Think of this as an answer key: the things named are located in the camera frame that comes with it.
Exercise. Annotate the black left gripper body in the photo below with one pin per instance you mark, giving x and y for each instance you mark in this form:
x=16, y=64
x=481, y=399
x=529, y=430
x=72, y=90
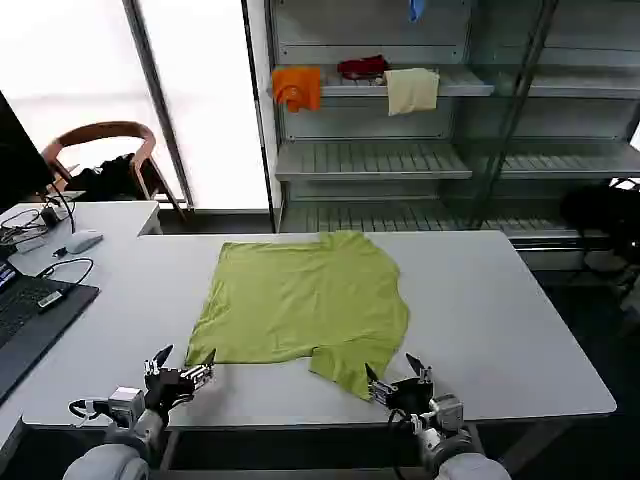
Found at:
x=167, y=387

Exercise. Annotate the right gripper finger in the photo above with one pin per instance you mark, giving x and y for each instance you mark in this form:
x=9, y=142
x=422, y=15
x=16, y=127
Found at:
x=422, y=374
x=382, y=390

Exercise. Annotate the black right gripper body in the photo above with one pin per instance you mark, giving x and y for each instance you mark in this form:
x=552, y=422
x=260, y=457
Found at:
x=412, y=396

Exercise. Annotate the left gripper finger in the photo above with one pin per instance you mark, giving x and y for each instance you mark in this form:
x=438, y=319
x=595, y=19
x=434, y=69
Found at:
x=156, y=364
x=200, y=377

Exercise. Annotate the green t-shirt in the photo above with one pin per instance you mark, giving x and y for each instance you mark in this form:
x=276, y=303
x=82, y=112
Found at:
x=300, y=300

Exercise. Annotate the white usb stick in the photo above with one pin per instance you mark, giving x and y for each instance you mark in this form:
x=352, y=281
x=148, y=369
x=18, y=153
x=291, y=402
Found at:
x=51, y=300

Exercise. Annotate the black laptop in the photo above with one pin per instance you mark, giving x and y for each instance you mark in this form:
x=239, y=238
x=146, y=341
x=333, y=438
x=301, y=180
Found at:
x=35, y=320

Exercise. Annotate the white computer mouse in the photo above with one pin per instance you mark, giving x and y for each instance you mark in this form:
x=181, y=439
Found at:
x=84, y=241

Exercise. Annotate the small black adapter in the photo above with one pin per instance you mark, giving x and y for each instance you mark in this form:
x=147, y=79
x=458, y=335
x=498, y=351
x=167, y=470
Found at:
x=60, y=252

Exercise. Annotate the white side desk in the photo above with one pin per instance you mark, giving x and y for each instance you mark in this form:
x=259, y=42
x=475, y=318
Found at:
x=115, y=217

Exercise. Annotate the grey power adapter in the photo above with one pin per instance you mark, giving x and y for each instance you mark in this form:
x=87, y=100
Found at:
x=50, y=216

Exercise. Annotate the black clothing pile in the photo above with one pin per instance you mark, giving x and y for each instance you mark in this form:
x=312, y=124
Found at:
x=107, y=177

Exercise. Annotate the brown wooden chair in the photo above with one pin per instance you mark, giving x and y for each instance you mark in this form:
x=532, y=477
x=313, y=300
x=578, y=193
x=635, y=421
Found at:
x=140, y=150

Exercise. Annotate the grey metal shelf rack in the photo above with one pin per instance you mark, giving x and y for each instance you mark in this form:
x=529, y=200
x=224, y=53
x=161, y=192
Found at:
x=565, y=160
x=370, y=160

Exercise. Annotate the black office chair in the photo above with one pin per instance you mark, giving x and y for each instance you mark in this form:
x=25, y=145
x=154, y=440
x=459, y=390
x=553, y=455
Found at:
x=600, y=215

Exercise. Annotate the black computer monitor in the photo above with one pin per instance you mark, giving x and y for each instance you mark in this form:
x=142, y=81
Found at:
x=20, y=160

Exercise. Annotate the slanted grey window post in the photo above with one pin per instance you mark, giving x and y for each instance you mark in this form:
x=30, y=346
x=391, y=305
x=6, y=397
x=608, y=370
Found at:
x=160, y=105

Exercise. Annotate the black upright post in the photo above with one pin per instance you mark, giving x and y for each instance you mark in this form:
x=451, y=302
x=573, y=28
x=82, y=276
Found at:
x=257, y=115

